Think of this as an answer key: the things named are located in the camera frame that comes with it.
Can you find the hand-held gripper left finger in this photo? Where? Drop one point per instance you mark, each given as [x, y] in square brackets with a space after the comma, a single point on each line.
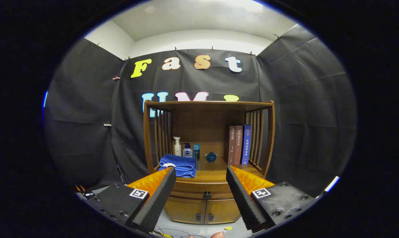
[156, 201]

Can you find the teal clear bottle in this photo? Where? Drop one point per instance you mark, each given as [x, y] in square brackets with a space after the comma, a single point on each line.
[196, 152]

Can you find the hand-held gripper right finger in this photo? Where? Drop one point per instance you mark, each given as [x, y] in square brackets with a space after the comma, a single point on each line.
[244, 201]

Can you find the wooden countertop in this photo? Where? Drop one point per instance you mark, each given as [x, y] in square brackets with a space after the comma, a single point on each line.
[216, 170]

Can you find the black drawer knob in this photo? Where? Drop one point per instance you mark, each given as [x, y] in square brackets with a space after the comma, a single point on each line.
[207, 195]

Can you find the reddish brown book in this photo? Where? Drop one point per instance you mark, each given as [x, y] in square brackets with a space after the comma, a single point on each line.
[238, 145]

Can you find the wooden cabinet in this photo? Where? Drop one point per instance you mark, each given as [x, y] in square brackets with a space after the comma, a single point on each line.
[202, 122]

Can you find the dark brown book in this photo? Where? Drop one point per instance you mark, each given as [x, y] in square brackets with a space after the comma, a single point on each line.
[232, 145]

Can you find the blue lidded teacup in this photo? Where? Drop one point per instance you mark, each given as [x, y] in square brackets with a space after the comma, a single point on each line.
[211, 157]

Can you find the wooden cabinet door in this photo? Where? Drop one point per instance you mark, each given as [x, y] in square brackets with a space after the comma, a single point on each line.
[222, 211]
[186, 210]

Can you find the blue folded towel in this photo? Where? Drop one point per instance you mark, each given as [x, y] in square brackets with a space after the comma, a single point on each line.
[183, 163]

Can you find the blue book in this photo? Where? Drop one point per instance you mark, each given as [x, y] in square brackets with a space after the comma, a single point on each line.
[246, 145]

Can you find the white bottle blue pump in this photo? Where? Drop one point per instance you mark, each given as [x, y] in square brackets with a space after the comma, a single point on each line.
[187, 151]

